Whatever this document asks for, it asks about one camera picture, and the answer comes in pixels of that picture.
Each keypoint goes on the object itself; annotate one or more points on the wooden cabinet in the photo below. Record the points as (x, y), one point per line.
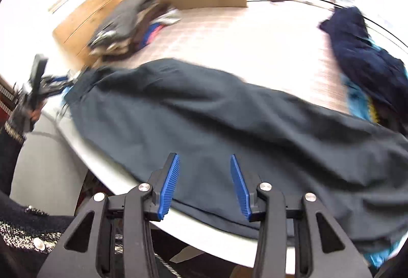
(92, 15)

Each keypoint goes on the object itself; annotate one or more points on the light blue garment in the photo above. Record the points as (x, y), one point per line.
(381, 257)

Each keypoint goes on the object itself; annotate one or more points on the person's black tweed jacket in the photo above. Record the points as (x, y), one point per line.
(22, 233)

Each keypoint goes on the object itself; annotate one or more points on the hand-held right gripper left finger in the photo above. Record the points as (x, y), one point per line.
(166, 192)

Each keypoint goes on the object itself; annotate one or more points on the dark navy pants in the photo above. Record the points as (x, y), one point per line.
(204, 125)

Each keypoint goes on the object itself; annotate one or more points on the person's left forearm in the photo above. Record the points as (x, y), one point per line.
(9, 153)

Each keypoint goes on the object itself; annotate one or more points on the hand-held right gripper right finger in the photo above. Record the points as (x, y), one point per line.
(241, 192)

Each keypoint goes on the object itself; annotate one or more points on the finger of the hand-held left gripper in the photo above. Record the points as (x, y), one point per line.
(52, 90)
(60, 77)

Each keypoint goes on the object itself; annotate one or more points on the stack of folded clothes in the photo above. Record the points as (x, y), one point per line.
(127, 26)

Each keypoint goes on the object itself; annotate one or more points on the bed with checked sheet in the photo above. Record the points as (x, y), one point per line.
(255, 42)

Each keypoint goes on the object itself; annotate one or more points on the crumpled navy garment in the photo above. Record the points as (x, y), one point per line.
(360, 58)

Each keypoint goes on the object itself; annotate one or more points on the teal and yellow garment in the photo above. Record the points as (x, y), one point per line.
(360, 99)

